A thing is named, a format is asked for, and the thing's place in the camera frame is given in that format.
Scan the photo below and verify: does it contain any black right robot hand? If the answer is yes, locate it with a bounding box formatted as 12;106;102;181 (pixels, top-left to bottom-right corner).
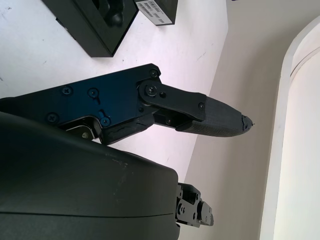
0;63;256;240

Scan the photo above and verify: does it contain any black printed box lid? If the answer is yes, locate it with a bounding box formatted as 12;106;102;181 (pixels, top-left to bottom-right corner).
133;0;179;27

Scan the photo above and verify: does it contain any black box base with foam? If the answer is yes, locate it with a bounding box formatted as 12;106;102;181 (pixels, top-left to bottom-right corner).
41;0;140;58

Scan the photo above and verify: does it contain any white rounded panel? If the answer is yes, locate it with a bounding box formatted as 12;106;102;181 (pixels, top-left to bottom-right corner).
259;17;320;240

